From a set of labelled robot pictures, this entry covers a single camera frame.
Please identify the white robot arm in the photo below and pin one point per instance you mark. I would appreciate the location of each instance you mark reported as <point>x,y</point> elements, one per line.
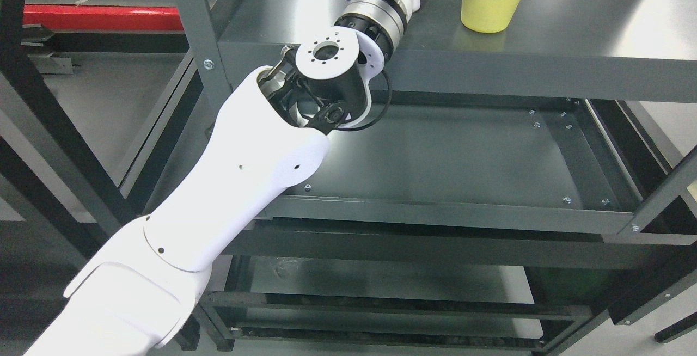
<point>271,133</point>

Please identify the dark grey metal shelf rack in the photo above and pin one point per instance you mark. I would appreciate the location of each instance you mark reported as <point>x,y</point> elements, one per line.
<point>33,109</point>

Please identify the red metal beam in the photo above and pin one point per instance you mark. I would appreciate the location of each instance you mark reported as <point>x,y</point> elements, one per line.
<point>103,18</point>

